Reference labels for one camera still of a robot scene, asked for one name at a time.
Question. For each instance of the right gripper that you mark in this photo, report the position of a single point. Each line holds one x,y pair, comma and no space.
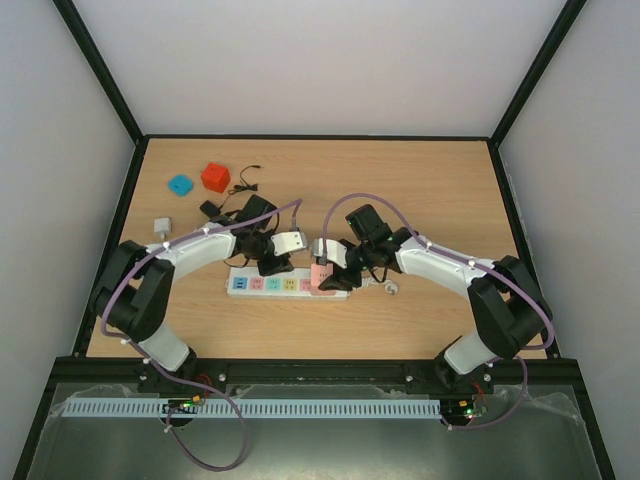
343,272

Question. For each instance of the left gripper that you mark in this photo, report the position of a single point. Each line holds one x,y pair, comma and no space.
276,267

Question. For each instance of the pink cube socket adapter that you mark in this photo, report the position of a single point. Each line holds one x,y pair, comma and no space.
318,274

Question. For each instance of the black power adapter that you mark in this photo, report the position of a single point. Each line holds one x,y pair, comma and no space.
209,209

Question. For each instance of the red cube socket adapter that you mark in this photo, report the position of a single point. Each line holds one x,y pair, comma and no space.
215,177

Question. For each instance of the white usb charger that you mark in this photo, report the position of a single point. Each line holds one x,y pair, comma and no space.
162,227

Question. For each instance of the blue plug adapter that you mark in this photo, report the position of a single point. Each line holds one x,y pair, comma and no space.
181,185

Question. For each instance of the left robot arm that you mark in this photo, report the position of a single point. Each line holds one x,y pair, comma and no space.
131,297

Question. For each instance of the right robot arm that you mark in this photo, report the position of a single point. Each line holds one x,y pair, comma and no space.
507,305

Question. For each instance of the white power strip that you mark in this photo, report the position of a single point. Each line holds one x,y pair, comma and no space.
246,282

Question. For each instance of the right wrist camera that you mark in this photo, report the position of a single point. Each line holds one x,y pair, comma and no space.
341,255

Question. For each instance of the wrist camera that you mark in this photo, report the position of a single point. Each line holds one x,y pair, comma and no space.
288,242
341,255

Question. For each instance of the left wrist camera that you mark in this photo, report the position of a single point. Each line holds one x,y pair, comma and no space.
288,242

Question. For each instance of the black mounting rail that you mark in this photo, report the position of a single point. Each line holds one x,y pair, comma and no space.
407,376

